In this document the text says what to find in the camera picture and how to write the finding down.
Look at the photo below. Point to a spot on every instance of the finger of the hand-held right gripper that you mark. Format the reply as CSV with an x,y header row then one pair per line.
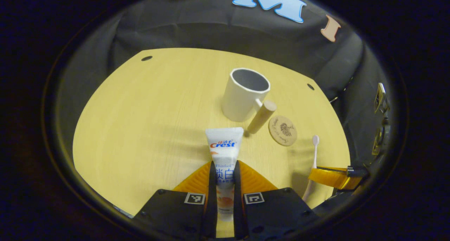
x,y
334,177

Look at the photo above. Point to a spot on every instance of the white toothbrush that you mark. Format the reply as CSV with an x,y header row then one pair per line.
x,y
315,153

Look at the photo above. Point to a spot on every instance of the round wooden coaster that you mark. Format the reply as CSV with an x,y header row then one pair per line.
x,y
283,131

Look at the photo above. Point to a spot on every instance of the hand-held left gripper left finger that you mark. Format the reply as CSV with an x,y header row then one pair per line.
x,y
168,213

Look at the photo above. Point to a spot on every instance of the white toothpaste tube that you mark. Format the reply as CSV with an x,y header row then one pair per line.
x,y
225,142

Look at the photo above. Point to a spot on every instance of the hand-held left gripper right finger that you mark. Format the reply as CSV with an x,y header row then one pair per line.
x,y
277,209

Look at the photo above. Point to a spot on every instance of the black backdrop cloth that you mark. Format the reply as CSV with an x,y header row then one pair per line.
x,y
211,26

